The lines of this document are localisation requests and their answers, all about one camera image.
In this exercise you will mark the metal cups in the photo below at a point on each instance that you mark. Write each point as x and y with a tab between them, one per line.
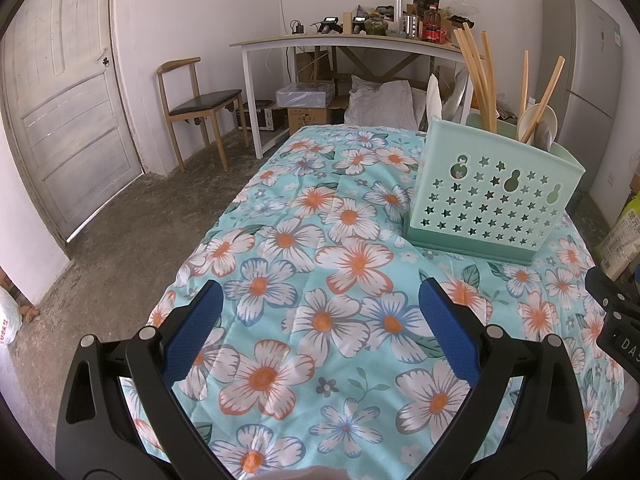
411	26

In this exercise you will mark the red drink bottle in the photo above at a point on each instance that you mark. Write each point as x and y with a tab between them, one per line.
432	26

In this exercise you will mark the white microwave oven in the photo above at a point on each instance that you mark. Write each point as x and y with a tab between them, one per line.
262	116

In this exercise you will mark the wooden chair black seat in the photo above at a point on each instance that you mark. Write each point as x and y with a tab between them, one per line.
202	102

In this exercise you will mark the white frame desk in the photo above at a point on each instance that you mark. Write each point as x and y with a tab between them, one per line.
310	41

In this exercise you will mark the white round ladle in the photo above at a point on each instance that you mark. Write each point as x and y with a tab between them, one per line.
545	115

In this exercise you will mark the wooden chopstick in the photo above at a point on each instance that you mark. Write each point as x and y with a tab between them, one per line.
546	92
524	80
477	62
487	75
469	67

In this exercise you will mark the glass jar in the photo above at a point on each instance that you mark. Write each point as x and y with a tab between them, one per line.
376	25

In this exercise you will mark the printed paper sack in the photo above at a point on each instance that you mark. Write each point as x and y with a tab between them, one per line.
622	240

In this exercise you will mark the grey refrigerator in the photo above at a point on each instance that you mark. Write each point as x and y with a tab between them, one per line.
580	85

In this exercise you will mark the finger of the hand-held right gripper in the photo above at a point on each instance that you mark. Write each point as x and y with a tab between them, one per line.
605	287

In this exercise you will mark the green perforated utensil basket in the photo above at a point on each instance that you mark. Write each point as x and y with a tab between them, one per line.
495	200

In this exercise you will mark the floral blue blanket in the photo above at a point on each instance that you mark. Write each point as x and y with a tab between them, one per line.
325	260

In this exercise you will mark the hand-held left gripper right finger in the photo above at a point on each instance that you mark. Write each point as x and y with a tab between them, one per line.
450	330

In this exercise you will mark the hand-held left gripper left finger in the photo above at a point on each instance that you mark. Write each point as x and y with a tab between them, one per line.
192	330

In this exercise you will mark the grey flat box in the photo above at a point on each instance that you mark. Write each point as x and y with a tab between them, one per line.
305	94

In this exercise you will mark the metal spoon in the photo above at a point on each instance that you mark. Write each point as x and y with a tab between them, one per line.
543	138

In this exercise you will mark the cardboard box under desk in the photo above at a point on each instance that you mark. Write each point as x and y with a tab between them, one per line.
307	117

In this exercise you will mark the white panel door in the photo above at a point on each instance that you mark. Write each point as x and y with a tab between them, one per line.
65	110

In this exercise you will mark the black power adapter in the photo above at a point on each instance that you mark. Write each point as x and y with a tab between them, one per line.
298	26

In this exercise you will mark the clear plastic tube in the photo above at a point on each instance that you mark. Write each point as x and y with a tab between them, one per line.
399	12

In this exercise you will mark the pale curved utensil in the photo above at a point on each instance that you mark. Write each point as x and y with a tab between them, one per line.
461	95

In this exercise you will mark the white plastic bag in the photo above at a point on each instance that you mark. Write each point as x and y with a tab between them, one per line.
7	320

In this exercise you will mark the black desk device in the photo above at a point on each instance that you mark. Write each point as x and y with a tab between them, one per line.
330	24

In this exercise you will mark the grey white pillow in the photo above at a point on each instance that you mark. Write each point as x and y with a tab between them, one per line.
380	102

